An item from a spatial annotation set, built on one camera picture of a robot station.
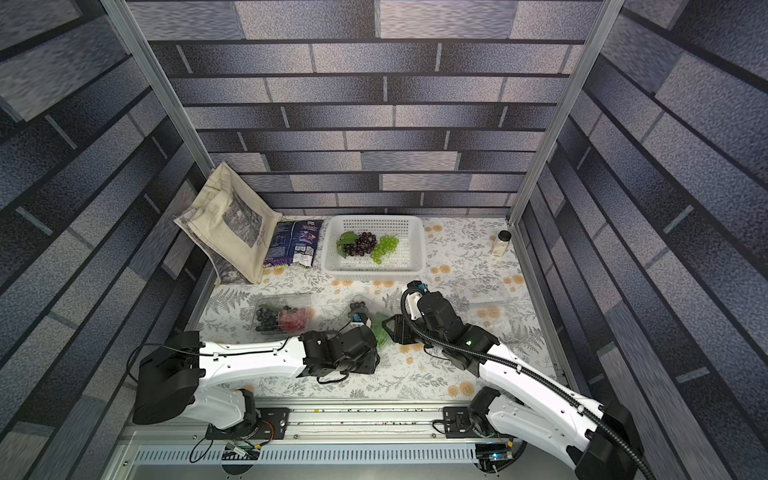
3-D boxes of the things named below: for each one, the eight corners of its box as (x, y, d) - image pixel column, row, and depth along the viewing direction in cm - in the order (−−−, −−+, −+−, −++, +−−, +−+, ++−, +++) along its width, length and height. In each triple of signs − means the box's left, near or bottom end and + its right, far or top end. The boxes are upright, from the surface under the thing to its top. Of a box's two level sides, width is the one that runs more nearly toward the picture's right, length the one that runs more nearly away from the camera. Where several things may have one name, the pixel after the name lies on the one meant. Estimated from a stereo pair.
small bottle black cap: (491, 257, 110) (499, 240, 103) (493, 245, 114) (500, 229, 106) (501, 259, 110) (509, 243, 102) (502, 248, 113) (511, 231, 106)
